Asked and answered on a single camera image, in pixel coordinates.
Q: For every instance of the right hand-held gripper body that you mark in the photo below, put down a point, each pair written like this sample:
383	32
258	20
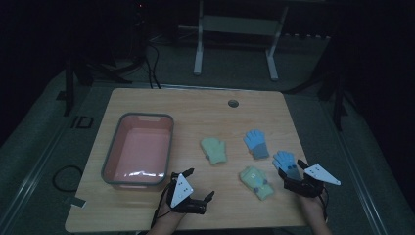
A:
318	174

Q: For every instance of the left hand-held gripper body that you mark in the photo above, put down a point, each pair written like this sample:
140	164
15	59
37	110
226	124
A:
181	192

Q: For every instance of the blue glove grey cuff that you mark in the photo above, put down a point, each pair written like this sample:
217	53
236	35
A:
257	142
287	163

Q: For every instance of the green mitten with face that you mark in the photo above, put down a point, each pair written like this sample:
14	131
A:
256	181

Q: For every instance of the plain green mitten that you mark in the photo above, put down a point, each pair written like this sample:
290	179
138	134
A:
213	150

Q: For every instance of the pink plastic bin grey rim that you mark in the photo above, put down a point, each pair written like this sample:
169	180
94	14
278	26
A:
140	150

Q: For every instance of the person's left hand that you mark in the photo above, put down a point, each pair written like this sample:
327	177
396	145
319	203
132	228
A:
171	217

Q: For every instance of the person's right hand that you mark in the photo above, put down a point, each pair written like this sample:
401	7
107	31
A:
311	204

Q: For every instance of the black tripod stand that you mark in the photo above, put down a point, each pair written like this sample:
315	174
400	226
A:
339	104
69	88

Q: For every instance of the grey table grommet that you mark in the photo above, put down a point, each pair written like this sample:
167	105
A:
233	103

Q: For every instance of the grey tape piece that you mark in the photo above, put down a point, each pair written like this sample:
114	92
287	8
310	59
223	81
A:
77	201

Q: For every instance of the white metal stand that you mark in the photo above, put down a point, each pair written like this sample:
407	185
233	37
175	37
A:
235	24

